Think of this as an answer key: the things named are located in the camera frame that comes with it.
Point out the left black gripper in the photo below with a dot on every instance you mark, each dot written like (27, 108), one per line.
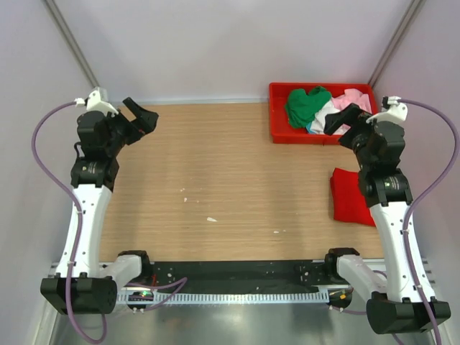
(144, 123)

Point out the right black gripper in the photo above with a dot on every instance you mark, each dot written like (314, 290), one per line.
(351, 114)

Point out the green t shirt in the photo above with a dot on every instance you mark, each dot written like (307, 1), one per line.
(301, 106)

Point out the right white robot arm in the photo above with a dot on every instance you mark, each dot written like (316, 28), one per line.
(403, 301)

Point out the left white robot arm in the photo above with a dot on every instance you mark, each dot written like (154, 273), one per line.
(80, 284)

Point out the pink t shirt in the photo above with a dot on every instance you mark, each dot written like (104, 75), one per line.
(352, 96)

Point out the white t shirt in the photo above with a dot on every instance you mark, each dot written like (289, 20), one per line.
(319, 121)

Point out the red plastic bin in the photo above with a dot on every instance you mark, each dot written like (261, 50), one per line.
(280, 129)

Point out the folded red t shirt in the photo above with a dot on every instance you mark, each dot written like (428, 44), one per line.
(348, 203)

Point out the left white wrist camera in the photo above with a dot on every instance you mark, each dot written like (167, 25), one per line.
(97, 100)

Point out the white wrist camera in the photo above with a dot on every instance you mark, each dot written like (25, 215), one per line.
(97, 100)
(393, 110)

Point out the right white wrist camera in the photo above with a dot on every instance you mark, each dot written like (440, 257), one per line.
(393, 110)

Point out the right aluminium frame post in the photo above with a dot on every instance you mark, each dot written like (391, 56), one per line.
(408, 18)

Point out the aluminium frame post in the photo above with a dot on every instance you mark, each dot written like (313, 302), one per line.
(408, 18)
(66, 33)

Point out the left aluminium frame post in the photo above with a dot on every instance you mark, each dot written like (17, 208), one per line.
(66, 33)

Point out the front aluminium rail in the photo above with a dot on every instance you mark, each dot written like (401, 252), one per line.
(375, 264)

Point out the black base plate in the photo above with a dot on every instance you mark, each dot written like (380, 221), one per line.
(245, 276)

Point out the slotted cable duct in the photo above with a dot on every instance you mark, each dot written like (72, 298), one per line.
(128, 297)

